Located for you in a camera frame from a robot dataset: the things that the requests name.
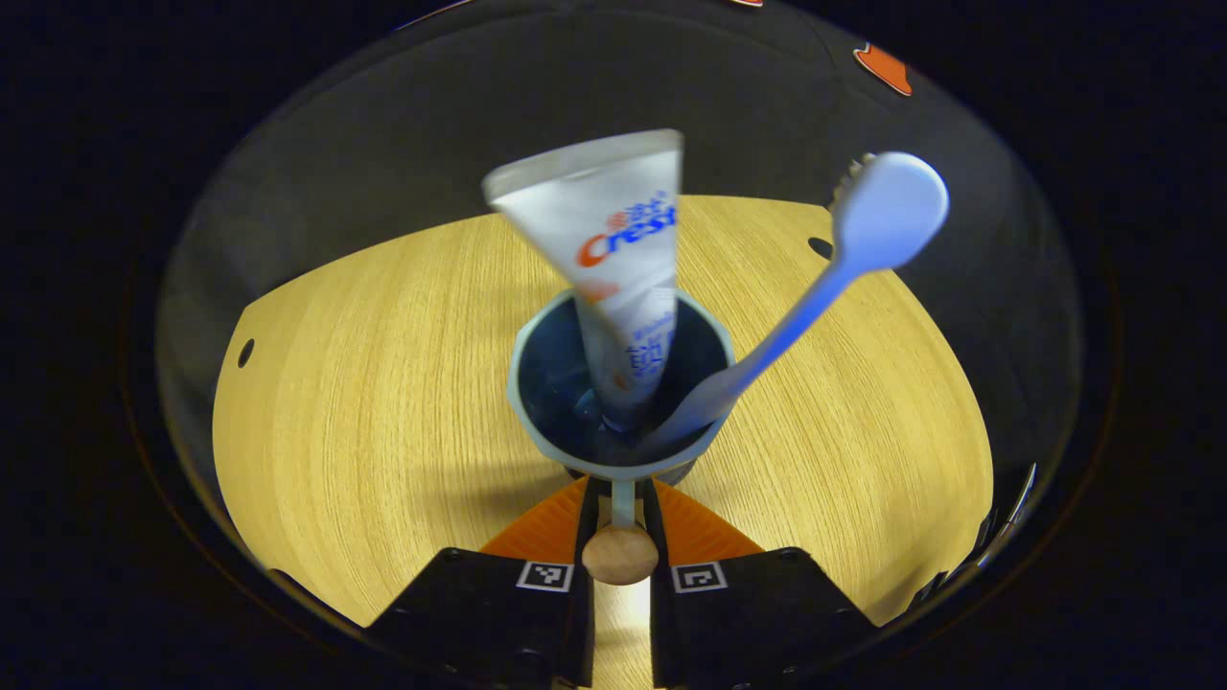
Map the white toothpaste tube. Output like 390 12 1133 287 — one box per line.
482 129 686 434

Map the white toothbrush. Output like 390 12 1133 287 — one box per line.
637 151 951 457

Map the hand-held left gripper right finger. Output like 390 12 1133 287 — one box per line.
639 476 879 690

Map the blue cup with wooden handle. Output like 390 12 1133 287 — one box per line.
506 287 738 587

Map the black backdrop cloth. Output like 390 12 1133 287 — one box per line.
153 0 1089 499

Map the wooden desktop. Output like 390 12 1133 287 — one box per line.
211 195 995 690

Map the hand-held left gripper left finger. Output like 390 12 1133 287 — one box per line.
363 476 601 690

